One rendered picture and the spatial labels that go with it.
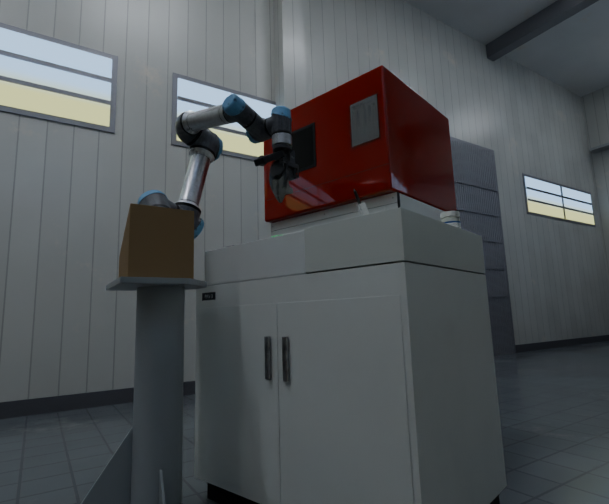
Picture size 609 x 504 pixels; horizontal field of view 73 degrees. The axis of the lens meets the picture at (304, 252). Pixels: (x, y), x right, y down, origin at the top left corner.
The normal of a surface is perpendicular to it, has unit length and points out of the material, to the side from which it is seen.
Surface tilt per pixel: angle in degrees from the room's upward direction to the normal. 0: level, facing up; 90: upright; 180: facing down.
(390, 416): 90
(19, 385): 90
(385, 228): 90
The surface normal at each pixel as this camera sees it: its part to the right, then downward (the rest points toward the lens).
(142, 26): 0.54, -0.15
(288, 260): -0.67, -0.10
